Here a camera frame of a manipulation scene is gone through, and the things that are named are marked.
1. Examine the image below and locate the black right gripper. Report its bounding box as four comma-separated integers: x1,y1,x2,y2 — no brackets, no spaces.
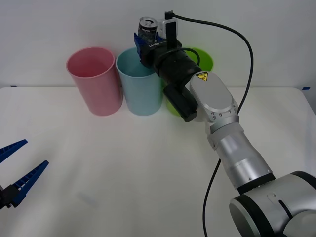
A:
133,31,184,73

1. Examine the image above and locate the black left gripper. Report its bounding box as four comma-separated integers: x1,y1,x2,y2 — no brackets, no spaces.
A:
0,139,49,211

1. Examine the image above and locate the dark grey drink can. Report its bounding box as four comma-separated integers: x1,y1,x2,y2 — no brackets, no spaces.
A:
137,16,159,46

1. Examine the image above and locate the pale blue plastic bin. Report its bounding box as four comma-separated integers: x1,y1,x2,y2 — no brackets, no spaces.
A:
115,47,164,117

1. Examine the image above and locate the green plastic bin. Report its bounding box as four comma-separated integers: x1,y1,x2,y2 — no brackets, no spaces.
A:
164,47,214,118

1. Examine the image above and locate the pink plastic bin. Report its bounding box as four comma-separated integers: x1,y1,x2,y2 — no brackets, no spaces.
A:
66,47,123,117

